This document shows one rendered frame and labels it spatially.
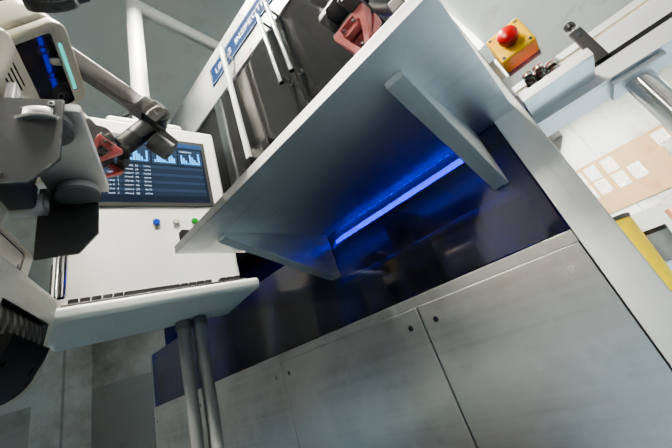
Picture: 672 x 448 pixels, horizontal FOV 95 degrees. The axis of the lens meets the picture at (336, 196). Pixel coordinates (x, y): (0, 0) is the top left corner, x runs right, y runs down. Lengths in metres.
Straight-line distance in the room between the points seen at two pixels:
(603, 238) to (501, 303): 0.21
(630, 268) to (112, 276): 1.18
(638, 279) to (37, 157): 0.93
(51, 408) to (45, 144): 2.53
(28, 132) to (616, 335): 0.97
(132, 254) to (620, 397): 1.17
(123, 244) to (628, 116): 8.43
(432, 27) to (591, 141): 8.14
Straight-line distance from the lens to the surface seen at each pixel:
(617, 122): 8.55
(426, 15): 0.44
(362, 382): 0.94
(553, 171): 0.72
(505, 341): 0.74
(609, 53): 0.90
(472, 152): 0.61
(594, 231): 0.70
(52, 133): 0.64
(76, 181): 0.82
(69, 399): 3.04
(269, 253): 0.78
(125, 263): 1.13
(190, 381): 1.17
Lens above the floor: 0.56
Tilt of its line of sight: 25 degrees up
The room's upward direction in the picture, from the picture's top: 21 degrees counter-clockwise
